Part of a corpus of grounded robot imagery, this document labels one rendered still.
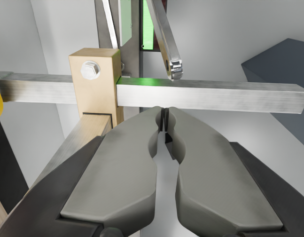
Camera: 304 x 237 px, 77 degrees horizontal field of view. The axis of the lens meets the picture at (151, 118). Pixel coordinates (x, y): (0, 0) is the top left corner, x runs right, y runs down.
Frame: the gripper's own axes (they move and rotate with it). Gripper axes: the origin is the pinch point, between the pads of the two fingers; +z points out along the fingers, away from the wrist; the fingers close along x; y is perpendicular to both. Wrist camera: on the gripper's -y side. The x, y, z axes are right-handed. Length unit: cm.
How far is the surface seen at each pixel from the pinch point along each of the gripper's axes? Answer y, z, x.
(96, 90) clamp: 3.0, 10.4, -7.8
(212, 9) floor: -6, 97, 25
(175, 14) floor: -4, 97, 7
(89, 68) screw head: 0.1, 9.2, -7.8
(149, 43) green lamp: 0.1, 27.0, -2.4
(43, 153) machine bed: 26.2, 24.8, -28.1
